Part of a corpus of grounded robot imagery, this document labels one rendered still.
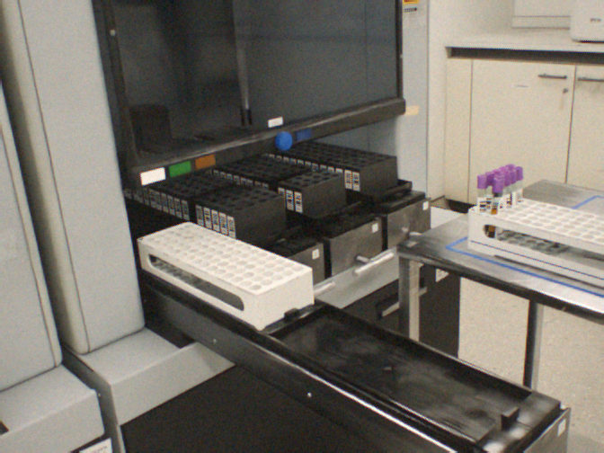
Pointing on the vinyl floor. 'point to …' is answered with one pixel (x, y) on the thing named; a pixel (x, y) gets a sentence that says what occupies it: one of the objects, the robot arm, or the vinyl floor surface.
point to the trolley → (507, 279)
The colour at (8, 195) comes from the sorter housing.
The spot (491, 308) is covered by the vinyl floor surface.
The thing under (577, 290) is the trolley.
